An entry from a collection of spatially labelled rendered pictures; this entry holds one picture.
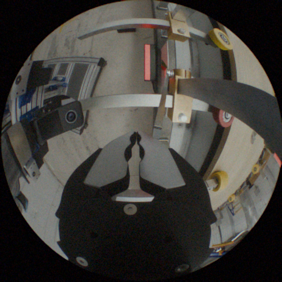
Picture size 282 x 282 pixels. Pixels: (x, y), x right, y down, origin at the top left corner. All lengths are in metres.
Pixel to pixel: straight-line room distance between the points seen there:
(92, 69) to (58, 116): 0.83
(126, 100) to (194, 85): 0.15
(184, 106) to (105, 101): 0.19
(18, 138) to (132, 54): 1.13
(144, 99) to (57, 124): 0.19
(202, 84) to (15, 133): 0.28
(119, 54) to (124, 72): 0.24
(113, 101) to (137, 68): 0.89
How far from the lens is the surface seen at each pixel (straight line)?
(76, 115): 0.17
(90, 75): 0.98
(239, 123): 0.38
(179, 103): 0.24
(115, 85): 1.12
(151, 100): 0.24
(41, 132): 0.20
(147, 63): 0.40
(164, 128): 0.44
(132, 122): 1.18
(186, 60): 0.55
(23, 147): 0.18
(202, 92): 0.15
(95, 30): 0.34
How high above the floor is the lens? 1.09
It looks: 59 degrees down
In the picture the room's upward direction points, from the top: 178 degrees clockwise
